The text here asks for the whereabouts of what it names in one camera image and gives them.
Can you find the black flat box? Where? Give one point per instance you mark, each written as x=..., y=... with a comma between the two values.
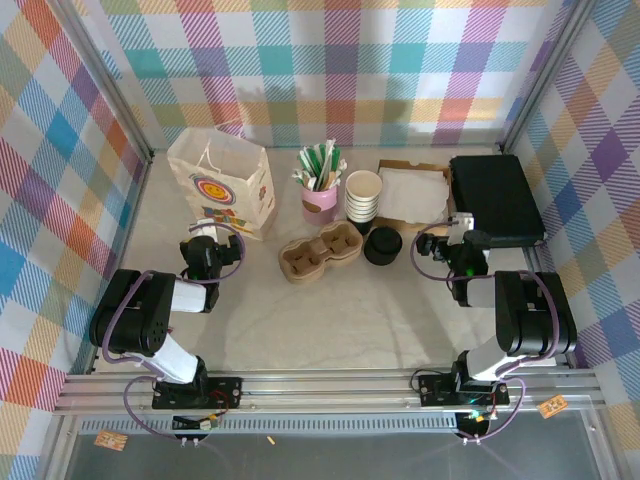
x=495, y=195

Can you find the white wrapped straw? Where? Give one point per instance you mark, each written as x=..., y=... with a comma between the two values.
x=328, y=152
x=300, y=176

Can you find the aluminium frame rail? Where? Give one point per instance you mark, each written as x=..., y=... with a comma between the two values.
x=325, y=395

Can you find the stack of white napkins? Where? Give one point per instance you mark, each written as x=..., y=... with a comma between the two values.
x=410, y=195

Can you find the box of white napkins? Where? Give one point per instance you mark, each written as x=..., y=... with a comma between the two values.
x=400, y=164

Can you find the stack of black cup lids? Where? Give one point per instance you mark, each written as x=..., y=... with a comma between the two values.
x=382, y=247

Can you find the grey metal base panel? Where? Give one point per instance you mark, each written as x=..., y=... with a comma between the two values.
x=350, y=460

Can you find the aluminium frame post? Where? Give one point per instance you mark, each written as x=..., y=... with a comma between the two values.
x=110, y=85
x=545, y=75

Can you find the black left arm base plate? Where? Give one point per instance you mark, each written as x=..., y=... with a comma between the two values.
x=227, y=392

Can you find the pink straw holder cup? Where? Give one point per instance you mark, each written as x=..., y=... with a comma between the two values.
x=320, y=207

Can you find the orange tag sticker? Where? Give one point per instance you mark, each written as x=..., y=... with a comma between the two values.
x=111, y=440
x=552, y=405

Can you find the stack of brown cup carriers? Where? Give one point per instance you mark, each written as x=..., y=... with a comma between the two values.
x=300, y=272

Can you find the white smiley print paper bag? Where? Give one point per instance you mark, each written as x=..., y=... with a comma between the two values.
x=220, y=190

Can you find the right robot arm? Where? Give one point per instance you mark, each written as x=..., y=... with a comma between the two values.
x=530, y=310

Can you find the wooden stirrer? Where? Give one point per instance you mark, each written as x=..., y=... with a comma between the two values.
x=326, y=180

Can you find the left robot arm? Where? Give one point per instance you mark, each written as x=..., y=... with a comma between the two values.
x=130, y=310

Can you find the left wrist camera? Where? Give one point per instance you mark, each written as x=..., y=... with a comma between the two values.
x=207, y=227

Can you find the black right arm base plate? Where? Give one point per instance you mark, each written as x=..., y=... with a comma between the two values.
x=435, y=390

